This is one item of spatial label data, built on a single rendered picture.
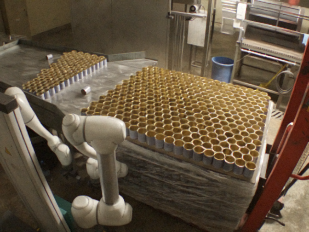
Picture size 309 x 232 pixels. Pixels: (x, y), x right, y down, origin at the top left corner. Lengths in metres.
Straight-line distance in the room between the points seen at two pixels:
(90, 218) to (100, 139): 0.59
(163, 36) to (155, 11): 0.47
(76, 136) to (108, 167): 0.24
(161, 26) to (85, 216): 3.50
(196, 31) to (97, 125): 3.49
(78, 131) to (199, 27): 3.52
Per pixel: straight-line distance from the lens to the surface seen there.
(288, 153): 1.57
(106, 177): 1.30
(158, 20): 4.31
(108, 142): 1.14
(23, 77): 3.09
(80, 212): 1.51
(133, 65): 2.93
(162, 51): 4.42
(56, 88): 2.48
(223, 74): 4.58
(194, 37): 4.43
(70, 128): 1.15
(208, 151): 1.53
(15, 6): 8.48
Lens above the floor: 2.21
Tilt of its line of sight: 34 degrees down
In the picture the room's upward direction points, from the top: 2 degrees clockwise
